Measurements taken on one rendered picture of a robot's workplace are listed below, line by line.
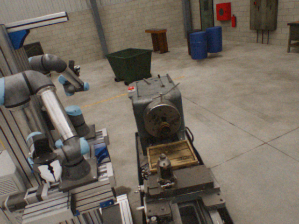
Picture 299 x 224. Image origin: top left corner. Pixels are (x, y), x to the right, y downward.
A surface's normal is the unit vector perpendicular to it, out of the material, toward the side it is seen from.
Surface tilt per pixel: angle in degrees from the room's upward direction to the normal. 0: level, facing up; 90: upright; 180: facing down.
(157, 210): 0
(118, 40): 90
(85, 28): 90
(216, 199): 0
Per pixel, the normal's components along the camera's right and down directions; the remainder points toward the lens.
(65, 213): 0.24, 0.39
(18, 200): 0.04, -0.35
